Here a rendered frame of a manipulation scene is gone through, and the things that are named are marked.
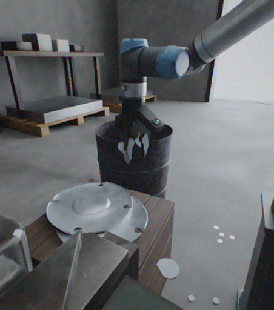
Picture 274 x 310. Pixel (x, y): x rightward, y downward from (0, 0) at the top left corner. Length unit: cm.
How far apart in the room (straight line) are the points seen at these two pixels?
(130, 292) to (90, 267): 5
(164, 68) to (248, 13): 21
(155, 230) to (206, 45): 54
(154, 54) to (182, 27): 423
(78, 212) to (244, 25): 69
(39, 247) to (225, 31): 74
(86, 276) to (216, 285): 88
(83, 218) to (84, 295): 54
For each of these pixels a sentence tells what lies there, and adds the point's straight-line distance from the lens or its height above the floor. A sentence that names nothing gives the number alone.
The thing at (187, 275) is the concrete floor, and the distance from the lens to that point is 110.
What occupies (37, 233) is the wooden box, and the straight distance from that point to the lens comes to 78.
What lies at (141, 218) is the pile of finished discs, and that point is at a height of 35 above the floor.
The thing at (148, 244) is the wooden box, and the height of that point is 35.
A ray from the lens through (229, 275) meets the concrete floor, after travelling 115.
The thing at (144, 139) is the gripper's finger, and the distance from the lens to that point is 75.
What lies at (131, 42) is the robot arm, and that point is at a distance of 67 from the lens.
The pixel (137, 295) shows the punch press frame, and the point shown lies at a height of 65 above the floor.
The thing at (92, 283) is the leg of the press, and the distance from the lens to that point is 26.
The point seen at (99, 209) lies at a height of 37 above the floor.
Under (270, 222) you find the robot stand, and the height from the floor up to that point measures 45.
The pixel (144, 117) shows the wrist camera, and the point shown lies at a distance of 66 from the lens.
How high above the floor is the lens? 84
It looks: 24 degrees down
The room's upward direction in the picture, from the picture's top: straight up
